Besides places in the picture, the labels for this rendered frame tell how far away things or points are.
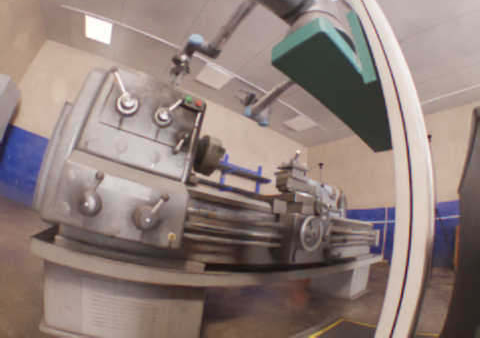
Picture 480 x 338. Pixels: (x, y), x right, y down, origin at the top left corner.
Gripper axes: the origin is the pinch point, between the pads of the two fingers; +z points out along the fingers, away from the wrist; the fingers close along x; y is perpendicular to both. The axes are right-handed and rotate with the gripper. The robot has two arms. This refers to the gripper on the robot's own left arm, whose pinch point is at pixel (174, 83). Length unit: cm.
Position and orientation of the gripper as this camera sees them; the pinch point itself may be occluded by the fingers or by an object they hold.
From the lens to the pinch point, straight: 139.9
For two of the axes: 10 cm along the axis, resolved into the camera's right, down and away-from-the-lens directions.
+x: -9.2, -0.2, 3.9
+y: 3.6, 3.4, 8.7
